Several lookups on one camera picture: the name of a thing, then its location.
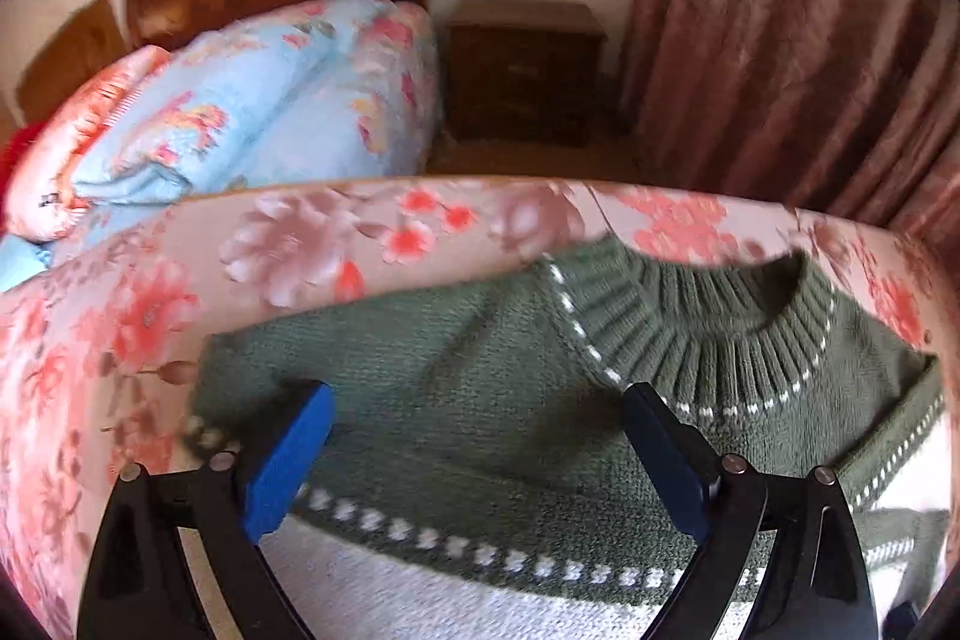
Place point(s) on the pink floral bed sheet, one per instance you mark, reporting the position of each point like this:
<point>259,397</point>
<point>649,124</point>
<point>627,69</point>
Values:
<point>300,250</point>

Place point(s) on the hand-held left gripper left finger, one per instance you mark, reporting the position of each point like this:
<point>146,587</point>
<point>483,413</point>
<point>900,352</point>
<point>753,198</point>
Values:
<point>289,460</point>

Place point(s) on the orange floral pillow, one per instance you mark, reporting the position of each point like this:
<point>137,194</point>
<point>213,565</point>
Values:
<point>67,145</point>

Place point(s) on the pink floral curtain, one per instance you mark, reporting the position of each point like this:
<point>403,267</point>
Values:
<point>787,25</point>

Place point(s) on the dark wooden nightstand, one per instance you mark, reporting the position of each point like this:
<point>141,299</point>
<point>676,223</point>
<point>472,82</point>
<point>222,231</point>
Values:
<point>525,70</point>

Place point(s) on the light blue floral quilt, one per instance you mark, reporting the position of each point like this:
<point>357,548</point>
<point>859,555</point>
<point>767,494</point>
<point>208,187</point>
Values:
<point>247,108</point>

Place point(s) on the green and white knit sweater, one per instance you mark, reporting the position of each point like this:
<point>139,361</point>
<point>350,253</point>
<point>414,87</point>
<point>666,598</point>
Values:
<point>465,400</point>

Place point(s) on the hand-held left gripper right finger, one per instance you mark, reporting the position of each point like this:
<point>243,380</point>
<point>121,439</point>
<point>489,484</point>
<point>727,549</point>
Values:
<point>667,460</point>

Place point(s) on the red cloth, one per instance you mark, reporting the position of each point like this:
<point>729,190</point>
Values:
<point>13,156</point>

